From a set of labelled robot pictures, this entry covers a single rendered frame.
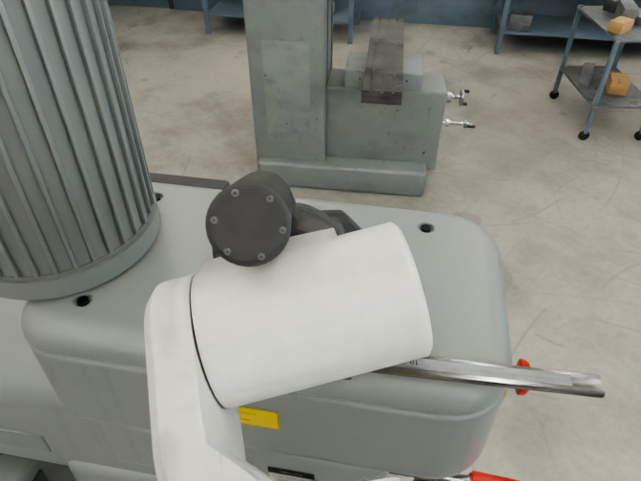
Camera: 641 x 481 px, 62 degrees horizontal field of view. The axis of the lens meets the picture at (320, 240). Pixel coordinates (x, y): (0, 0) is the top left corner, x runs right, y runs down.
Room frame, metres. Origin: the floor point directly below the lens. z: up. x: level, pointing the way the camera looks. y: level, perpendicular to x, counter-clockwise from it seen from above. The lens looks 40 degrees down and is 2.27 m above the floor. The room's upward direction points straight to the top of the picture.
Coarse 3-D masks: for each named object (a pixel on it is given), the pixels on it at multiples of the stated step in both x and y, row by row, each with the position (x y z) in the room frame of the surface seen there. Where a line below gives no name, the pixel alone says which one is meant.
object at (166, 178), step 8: (152, 176) 0.82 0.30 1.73; (160, 176) 0.82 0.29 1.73; (168, 176) 0.82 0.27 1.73; (176, 176) 0.82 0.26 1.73; (184, 176) 0.82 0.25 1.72; (176, 184) 0.79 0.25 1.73; (184, 184) 0.79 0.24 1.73; (192, 184) 0.79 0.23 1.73; (200, 184) 0.79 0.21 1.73; (208, 184) 0.79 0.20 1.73; (216, 184) 0.79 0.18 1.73; (224, 184) 0.79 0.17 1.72
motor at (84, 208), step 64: (0, 0) 0.37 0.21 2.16; (64, 0) 0.42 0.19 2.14; (0, 64) 0.37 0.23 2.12; (64, 64) 0.40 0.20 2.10; (0, 128) 0.36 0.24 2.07; (64, 128) 0.39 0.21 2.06; (128, 128) 0.45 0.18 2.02; (0, 192) 0.36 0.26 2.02; (64, 192) 0.38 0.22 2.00; (128, 192) 0.42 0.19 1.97; (0, 256) 0.36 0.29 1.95; (64, 256) 0.37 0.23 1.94; (128, 256) 0.40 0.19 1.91
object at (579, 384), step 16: (384, 368) 0.27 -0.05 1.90; (400, 368) 0.27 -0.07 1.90; (416, 368) 0.27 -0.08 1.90; (432, 368) 0.27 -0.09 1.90; (448, 368) 0.27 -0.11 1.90; (464, 368) 0.27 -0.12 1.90; (480, 368) 0.27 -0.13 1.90; (496, 368) 0.27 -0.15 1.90; (512, 368) 0.27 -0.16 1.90; (528, 368) 0.27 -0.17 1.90; (544, 368) 0.27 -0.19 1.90; (480, 384) 0.26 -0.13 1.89; (496, 384) 0.26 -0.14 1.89; (512, 384) 0.26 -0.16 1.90; (528, 384) 0.26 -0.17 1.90; (544, 384) 0.26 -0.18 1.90; (560, 384) 0.26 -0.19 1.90; (576, 384) 0.26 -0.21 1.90; (592, 384) 0.26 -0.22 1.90
